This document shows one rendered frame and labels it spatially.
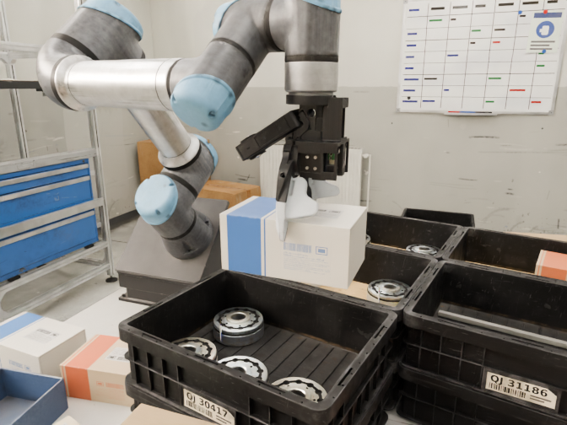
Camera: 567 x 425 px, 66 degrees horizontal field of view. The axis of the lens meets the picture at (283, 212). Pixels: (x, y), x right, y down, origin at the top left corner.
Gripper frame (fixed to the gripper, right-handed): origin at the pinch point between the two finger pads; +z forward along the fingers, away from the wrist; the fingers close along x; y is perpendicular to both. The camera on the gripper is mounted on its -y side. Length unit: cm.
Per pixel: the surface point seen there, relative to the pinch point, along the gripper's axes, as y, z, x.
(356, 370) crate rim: 12.3, 17.6, -7.7
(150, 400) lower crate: -21.0, 29.6, -12.0
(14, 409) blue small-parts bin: -54, 41, -13
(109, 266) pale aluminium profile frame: -193, 101, 157
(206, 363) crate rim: -8.4, 17.8, -14.2
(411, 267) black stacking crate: 15.3, 20.8, 40.8
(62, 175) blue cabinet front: -195, 32, 131
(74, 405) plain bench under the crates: -44, 41, -8
